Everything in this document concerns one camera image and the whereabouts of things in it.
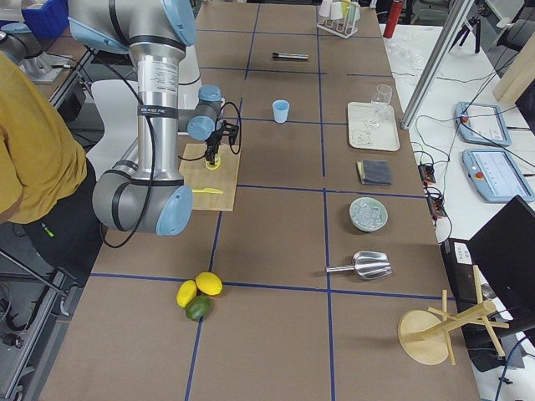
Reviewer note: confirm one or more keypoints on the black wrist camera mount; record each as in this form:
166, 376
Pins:
233, 132

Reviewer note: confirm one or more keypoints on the black tripod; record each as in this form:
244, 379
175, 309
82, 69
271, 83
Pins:
472, 25

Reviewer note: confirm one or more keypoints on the wooden mug tree stand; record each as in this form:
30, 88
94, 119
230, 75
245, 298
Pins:
425, 335

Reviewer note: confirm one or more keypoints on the folded grey cloth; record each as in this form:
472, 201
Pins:
374, 172

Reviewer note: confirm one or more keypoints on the person in yellow shirt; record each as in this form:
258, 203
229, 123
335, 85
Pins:
47, 182

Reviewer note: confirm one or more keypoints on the yellow lemon slice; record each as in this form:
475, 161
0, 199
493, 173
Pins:
213, 164

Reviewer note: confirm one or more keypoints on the black laptop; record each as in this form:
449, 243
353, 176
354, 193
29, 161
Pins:
503, 249

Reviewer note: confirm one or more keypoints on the lower blue teach pendant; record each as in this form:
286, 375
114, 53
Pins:
496, 176

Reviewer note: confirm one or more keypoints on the light blue plastic cup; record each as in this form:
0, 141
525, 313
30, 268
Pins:
280, 110

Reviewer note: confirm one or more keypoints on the white cup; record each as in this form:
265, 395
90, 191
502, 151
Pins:
325, 9

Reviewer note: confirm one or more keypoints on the white wire cup rack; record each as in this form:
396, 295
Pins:
341, 28

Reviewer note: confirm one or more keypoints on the metal ice scoop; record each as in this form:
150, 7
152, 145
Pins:
368, 265

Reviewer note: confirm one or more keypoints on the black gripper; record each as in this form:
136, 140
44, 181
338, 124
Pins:
213, 143

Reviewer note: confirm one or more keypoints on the yellow plastic knife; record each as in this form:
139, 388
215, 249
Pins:
208, 190

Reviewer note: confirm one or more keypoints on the white chair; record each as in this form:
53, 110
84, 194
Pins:
117, 107

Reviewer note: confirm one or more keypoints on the cream bear serving tray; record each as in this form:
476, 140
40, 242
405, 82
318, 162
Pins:
372, 129

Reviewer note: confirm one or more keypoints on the mint green cup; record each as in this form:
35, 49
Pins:
353, 12

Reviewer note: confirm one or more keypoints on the clear wine glass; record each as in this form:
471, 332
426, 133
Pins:
380, 100

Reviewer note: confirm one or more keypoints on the upper blue teach pendant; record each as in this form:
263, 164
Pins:
482, 124

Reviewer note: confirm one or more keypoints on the yellow cup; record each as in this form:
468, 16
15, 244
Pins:
345, 7

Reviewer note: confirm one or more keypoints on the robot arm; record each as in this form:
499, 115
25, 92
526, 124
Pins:
22, 47
144, 191

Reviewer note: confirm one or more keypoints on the aluminium frame post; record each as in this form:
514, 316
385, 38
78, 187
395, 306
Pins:
452, 25

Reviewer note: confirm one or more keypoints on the wooden cutting board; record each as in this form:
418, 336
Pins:
224, 178

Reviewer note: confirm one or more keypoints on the steel muddler black tip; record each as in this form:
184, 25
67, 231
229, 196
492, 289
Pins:
298, 57

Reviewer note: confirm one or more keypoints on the green lime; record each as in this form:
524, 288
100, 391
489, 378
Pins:
198, 307

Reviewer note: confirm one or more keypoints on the blue teach pendant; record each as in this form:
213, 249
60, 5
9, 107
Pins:
482, 124
496, 176

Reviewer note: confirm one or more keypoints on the black power strip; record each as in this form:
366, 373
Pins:
434, 197

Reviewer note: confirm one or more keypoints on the green bowl of ice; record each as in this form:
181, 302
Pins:
368, 214

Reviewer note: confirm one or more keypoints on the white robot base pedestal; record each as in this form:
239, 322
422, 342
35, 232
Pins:
189, 80

